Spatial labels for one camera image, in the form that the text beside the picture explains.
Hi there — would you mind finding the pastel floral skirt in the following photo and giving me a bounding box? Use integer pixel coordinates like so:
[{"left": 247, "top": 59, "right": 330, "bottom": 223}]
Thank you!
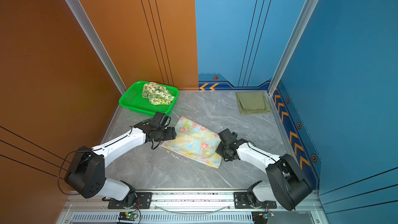
[{"left": 161, "top": 116, "right": 222, "bottom": 169}]

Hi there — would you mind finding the lemon print skirt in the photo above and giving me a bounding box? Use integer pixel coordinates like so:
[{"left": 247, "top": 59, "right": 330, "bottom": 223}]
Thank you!
[{"left": 142, "top": 82, "right": 175, "bottom": 105}]

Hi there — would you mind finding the olive green skirt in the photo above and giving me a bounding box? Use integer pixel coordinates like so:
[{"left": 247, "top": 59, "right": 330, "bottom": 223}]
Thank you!
[{"left": 236, "top": 91, "right": 271, "bottom": 115}]

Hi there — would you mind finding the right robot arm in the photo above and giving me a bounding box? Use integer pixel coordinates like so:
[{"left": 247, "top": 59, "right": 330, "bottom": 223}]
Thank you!
[{"left": 216, "top": 129, "right": 314, "bottom": 211}]

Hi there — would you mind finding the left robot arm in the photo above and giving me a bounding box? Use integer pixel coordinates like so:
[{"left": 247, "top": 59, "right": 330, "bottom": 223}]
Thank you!
[{"left": 64, "top": 112, "right": 176, "bottom": 207}]

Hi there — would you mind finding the green plastic basket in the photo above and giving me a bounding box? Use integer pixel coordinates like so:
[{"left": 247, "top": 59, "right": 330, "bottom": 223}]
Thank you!
[{"left": 119, "top": 81, "right": 179, "bottom": 116}]

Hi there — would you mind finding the right circuit board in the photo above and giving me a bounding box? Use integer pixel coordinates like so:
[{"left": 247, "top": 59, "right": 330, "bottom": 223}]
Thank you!
[{"left": 251, "top": 212, "right": 275, "bottom": 224}]

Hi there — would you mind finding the circuit board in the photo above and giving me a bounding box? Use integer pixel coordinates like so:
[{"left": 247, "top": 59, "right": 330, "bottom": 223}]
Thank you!
[
  {"left": 251, "top": 212, "right": 275, "bottom": 224},
  {"left": 118, "top": 212, "right": 140, "bottom": 224}
]

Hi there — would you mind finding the left circuit board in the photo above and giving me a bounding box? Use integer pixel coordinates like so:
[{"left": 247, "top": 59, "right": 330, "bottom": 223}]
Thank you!
[{"left": 118, "top": 212, "right": 140, "bottom": 224}]

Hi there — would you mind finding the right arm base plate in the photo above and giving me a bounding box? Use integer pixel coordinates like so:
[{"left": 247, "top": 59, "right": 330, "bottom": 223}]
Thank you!
[{"left": 233, "top": 191, "right": 277, "bottom": 209}]

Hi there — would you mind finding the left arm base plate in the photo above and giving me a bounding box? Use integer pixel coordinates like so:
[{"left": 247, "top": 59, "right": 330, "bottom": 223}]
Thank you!
[{"left": 107, "top": 192, "right": 153, "bottom": 210}]

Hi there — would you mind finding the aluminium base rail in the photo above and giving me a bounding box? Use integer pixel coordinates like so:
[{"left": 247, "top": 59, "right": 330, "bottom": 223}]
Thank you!
[{"left": 57, "top": 189, "right": 328, "bottom": 224}]

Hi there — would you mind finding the aluminium corner post left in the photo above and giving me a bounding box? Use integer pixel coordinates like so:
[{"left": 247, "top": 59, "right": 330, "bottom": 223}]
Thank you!
[{"left": 65, "top": 0, "right": 127, "bottom": 94}]

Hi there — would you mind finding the aluminium corner post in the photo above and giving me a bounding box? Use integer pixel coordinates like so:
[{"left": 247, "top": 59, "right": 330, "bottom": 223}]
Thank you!
[
  {"left": 65, "top": 0, "right": 127, "bottom": 94},
  {"left": 267, "top": 0, "right": 319, "bottom": 96}
]

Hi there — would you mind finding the aluminium corner post right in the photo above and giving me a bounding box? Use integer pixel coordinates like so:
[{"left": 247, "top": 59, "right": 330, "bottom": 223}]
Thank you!
[{"left": 267, "top": 0, "right": 319, "bottom": 96}]

